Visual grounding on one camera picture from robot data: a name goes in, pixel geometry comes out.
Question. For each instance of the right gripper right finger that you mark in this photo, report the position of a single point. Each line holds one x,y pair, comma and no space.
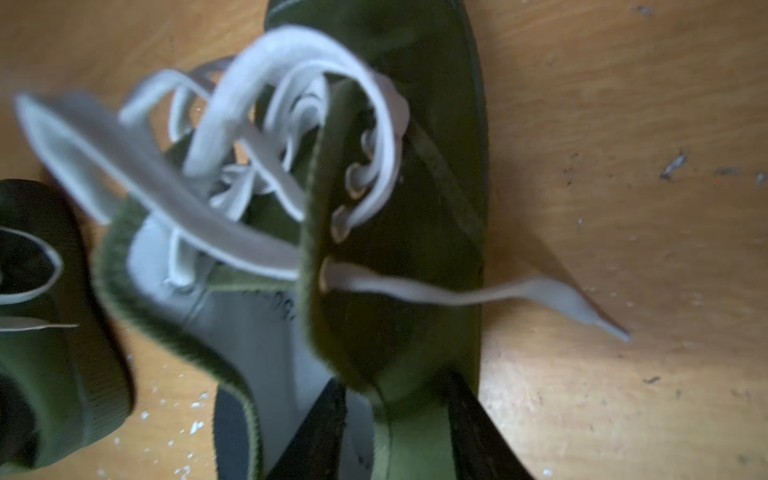
479,449

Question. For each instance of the green canvas shoe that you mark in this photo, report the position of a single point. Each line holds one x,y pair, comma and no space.
312,208
64,381

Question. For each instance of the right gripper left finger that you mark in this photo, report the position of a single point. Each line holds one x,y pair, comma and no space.
315,450

